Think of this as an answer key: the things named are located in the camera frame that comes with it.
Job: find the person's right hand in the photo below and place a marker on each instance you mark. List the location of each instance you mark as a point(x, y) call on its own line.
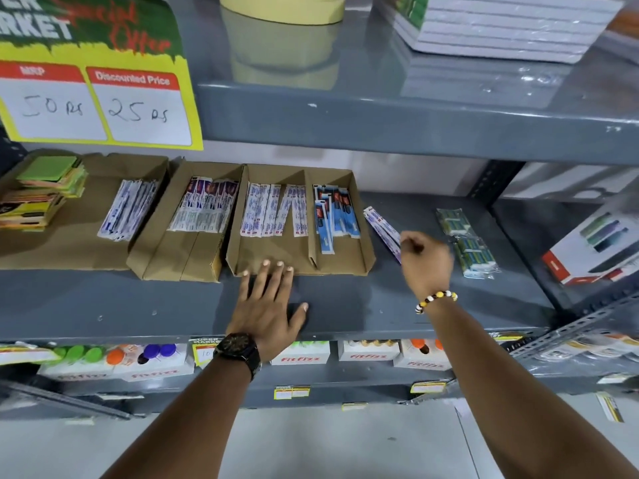
point(428, 266)

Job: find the person's left hand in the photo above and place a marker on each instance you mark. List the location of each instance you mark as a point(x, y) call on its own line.
point(263, 314)

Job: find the person's left middle finger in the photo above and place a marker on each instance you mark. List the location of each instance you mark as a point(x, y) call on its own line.
point(276, 284)

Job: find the person's right fingers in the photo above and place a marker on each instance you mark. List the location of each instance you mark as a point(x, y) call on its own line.
point(410, 242)

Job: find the person's left thumb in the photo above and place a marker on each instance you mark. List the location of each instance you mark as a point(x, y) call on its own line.
point(300, 313)

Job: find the person's left little finger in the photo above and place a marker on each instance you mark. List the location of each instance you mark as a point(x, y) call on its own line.
point(244, 289)

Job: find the purple striped toothbrush packet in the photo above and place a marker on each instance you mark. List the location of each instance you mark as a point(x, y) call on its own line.
point(382, 228)

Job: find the person's left forearm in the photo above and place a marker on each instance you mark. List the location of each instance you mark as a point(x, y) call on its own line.
point(194, 424)

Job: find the person's right forearm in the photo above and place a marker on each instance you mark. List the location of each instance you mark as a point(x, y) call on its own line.
point(504, 394)

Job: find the divided brown cardboard tray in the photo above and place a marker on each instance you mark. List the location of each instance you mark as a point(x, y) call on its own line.
point(279, 249)

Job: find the small white bottle box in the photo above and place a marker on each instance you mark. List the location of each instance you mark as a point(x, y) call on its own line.
point(422, 356)
point(301, 354)
point(368, 351)

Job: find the pile of green packets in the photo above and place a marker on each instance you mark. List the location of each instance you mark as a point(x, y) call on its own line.
point(467, 244)

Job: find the black wrist watch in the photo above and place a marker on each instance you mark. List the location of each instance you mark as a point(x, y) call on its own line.
point(238, 351)

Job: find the narrow brown cardboard tray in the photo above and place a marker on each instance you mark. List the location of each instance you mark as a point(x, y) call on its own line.
point(189, 249)

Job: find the yellow price tag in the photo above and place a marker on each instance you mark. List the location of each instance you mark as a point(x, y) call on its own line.
point(610, 407)
point(354, 406)
point(291, 392)
point(204, 351)
point(428, 386)

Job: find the row of white pink packets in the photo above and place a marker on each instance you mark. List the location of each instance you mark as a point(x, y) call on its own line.
point(274, 209)

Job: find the row of blue toothbrush packets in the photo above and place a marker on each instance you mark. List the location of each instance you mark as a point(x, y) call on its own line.
point(335, 216)

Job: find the row of purple red packets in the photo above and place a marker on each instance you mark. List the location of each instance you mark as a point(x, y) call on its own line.
point(203, 204)

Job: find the grey metal shelf rack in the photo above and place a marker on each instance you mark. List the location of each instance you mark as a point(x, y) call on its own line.
point(379, 114)

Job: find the long white bottle box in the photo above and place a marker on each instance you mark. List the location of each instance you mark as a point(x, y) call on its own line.
point(130, 366)

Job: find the row of white blue packets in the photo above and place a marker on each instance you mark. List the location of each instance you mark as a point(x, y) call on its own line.
point(127, 209)

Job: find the flat brown cardboard tray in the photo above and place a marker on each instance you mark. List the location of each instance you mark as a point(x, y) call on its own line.
point(75, 234)

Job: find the grey metal side shelf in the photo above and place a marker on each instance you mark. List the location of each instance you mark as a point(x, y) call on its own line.
point(574, 314)

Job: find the white red product box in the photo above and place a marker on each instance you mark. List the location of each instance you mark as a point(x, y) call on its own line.
point(594, 249)

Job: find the stack of colourful sticky notes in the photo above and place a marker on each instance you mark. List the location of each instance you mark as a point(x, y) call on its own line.
point(42, 192)

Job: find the stack of white notebooks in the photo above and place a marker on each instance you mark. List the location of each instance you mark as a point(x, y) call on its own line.
point(499, 24)

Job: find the yellow green offer sign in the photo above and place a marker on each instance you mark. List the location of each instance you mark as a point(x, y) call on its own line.
point(95, 79)

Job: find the yellow tape roll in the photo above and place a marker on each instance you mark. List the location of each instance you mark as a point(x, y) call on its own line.
point(282, 7)

